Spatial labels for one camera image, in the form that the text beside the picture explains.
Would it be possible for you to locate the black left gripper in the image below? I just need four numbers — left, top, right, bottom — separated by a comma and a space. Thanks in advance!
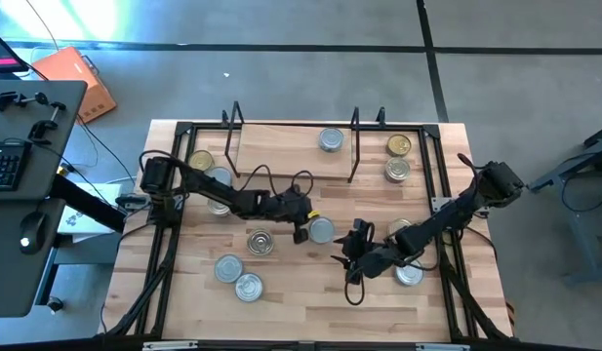
275, 187, 323, 245

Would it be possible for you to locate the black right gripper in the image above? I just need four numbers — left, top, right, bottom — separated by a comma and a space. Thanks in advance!
328, 231, 400, 281

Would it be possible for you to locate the tuna can with green label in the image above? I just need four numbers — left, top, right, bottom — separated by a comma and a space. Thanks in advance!
205, 166, 233, 189
393, 260, 425, 288
234, 272, 265, 303
307, 215, 338, 246
213, 253, 245, 285

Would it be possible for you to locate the silver tuna can ringed lid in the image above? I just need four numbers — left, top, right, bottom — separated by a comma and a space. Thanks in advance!
246, 228, 276, 257

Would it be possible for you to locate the light tuna can green label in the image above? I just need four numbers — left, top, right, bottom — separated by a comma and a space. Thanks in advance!
317, 127, 346, 154

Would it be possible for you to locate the wooden shelf with black legs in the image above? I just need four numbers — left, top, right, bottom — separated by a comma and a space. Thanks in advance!
221, 99, 387, 185

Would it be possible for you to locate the tuna can pink blue label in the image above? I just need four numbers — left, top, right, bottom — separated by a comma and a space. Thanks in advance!
383, 156, 412, 184

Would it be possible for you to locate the silver metal bar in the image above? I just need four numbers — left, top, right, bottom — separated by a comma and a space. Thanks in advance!
141, 339, 200, 351
415, 342, 472, 351

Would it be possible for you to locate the white box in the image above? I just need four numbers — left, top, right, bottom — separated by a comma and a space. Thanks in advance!
56, 180, 136, 245

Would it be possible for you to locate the black computer mouse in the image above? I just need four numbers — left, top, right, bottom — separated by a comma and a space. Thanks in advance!
19, 210, 49, 255

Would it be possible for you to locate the black desk clamp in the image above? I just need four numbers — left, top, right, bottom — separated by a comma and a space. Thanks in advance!
0, 90, 51, 112
26, 100, 67, 146

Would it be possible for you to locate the black desk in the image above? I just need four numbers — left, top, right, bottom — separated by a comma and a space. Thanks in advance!
0, 79, 129, 319

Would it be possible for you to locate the black keyboard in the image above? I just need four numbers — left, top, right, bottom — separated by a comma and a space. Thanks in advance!
0, 140, 29, 192

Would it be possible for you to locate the black computer monitor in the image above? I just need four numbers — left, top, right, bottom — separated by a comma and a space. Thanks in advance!
0, 24, 29, 75

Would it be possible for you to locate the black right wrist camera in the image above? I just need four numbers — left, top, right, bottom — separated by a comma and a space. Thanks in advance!
351, 217, 376, 245

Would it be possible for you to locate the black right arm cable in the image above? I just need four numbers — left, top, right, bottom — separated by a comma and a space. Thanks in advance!
342, 270, 367, 307

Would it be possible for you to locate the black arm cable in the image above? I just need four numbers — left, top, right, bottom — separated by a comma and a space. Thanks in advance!
342, 270, 367, 307
239, 164, 315, 197

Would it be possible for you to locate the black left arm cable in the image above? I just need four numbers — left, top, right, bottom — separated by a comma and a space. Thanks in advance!
239, 164, 315, 197

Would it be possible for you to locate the black aluminium table frame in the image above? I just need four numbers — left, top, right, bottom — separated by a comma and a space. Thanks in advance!
102, 119, 514, 342

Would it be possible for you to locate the grey metal table frame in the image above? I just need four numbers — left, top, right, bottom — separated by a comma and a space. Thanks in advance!
526, 122, 602, 288

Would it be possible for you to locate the orange box with handle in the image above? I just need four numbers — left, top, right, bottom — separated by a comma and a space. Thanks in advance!
30, 45, 118, 125

